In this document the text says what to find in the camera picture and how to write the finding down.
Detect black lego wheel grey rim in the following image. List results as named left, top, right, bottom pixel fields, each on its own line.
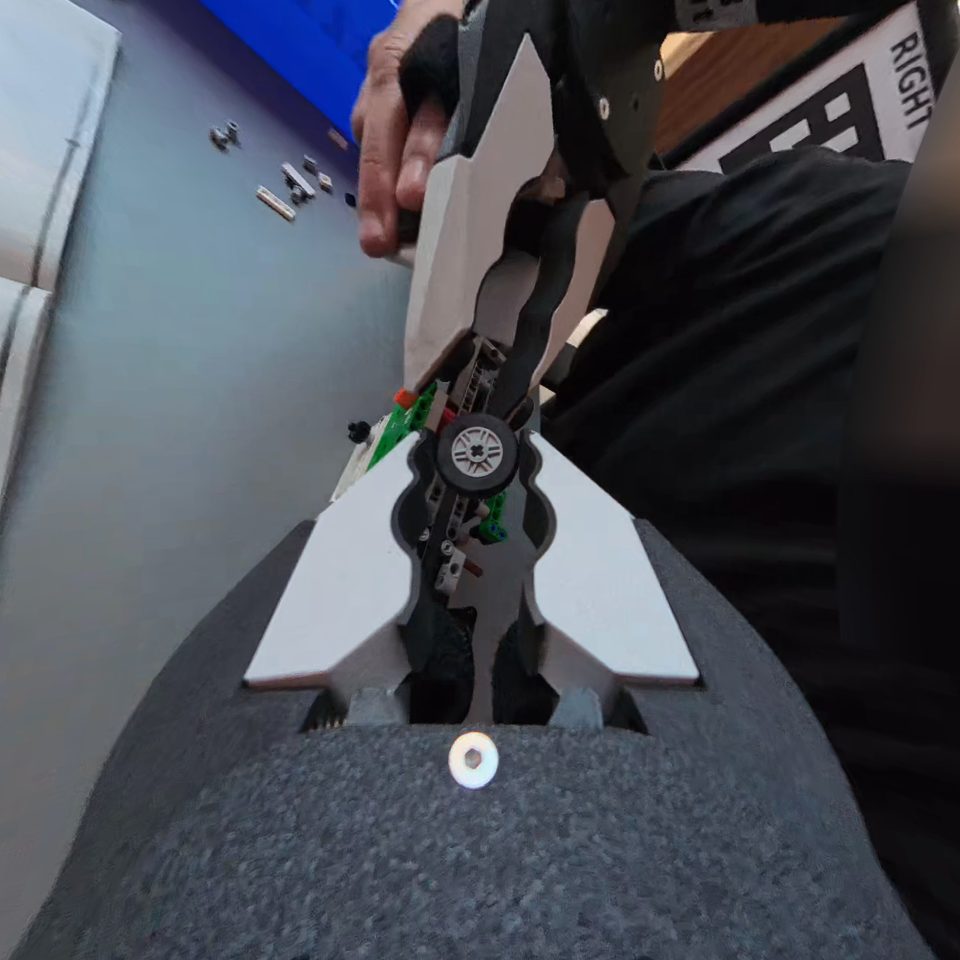
left=435, top=414, right=520, bottom=498

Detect scattered small lego pieces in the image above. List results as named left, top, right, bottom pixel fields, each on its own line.
left=208, top=118, right=358, bottom=224

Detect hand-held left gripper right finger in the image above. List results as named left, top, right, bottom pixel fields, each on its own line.
left=523, top=431, right=704, bottom=726

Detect green white lego truck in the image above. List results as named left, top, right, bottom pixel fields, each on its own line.
left=330, top=333, right=537, bottom=601

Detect blue plastic bin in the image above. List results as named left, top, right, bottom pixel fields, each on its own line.
left=146, top=0, right=400, bottom=145

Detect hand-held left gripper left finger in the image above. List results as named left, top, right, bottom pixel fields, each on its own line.
left=242, top=431, right=421, bottom=726

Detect person's right hand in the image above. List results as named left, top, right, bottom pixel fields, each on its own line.
left=351, top=0, right=466, bottom=261

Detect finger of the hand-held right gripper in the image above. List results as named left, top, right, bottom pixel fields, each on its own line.
left=493, top=193, right=625, bottom=423
left=402, top=33, right=558, bottom=393

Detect person's black clothing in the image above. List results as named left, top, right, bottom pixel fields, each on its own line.
left=538, top=146, right=960, bottom=960

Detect white instruction booklet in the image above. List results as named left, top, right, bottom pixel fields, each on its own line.
left=0, top=0, right=123, bottom=496

